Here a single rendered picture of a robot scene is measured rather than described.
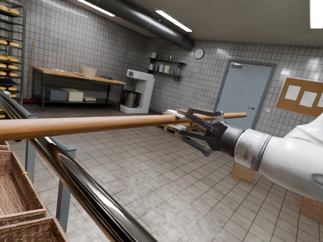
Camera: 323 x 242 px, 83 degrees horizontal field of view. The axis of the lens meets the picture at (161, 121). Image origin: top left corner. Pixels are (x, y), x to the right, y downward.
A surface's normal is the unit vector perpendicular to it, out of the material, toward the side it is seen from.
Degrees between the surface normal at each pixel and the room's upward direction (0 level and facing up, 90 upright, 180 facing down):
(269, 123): 90
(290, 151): 51
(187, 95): 90
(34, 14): 90
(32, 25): 90
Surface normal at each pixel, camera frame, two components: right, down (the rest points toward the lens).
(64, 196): 0.74, 0.31
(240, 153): -0.63, 0.04
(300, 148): -0.22, -0.74
